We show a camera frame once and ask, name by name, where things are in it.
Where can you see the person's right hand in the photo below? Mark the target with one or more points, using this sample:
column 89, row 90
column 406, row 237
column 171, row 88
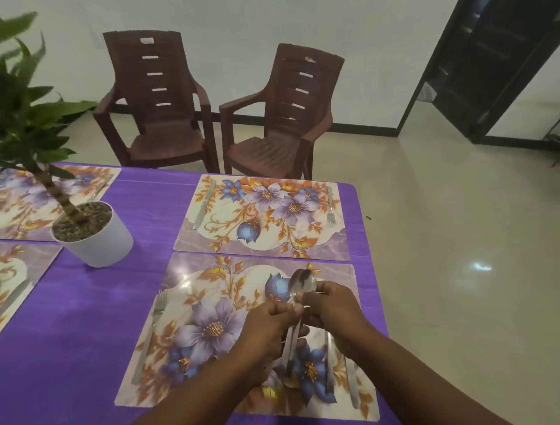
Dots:
column 337, row 315

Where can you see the brown plastic chair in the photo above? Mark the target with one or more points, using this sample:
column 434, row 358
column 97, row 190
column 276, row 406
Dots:
column 166, row 144
column 267, row 153

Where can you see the person's left forearm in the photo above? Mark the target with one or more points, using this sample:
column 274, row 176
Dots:
column 197, row 394

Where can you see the green plant with white pot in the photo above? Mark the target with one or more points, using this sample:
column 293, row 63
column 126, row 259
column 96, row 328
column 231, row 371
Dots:
column 105, row 245

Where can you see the dark wooden door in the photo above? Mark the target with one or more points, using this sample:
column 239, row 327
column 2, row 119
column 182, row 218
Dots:
column 481, row 65

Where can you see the purple cloth table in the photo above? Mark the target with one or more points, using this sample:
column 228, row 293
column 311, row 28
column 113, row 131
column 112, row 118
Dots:
column 109, row 306

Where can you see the person's right forearm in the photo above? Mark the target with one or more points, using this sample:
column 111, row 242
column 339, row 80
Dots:
column 428, row 389

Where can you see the floral placemat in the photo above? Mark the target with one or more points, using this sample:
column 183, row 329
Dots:
column 271, row 243
column 26, row 219
column 205, row 284
column 17, row 271

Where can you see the steel fork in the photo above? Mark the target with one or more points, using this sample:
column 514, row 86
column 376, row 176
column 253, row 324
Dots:
column 151, row 332
column 331, row 216
column 100, row 188

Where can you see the person's left hand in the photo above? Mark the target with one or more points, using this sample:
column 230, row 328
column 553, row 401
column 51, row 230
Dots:
column 262, row 341

